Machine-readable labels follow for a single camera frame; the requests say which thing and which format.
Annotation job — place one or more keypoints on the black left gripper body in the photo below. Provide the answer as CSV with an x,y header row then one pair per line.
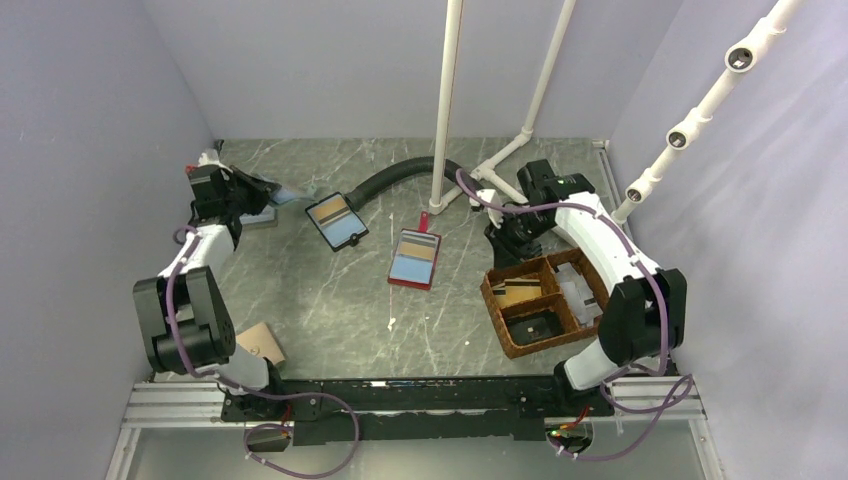
x,y
229,178

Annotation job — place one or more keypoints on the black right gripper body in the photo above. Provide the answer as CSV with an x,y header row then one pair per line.
x,y
515,233

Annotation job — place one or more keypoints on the green card holder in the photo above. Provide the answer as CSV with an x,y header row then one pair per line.
x,y
288,194

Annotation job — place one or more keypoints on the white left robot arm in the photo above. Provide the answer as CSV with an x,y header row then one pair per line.
x,y
185,325

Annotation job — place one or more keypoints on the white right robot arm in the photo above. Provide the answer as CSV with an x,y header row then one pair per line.
x,y
645,312

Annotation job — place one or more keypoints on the grey blue card holder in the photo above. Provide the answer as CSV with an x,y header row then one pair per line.
x,y
268,217

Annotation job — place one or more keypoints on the gold card in basket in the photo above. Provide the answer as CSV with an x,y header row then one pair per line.
x,y
516,290

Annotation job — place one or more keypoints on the cards in basket right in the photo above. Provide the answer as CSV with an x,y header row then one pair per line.
x,y
578,295

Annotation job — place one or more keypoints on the black card in basket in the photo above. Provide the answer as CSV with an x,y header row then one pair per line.
x,y
533,328

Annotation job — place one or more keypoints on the black card holder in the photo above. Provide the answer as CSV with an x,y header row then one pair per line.
x,y
337,223

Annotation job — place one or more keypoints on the red card holder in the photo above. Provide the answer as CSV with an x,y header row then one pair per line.
x,y
415,256

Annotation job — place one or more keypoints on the beige card holder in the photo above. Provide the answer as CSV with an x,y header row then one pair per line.
x,y
260,341

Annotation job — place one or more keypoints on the brown wicker basket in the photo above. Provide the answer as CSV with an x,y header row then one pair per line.
x,y
552,299

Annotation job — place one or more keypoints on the white pvc pipe frame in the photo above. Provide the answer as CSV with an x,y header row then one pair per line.
x,y
494,73

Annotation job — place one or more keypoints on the white pipe camera boom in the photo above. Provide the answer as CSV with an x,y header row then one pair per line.
x,y
739,59

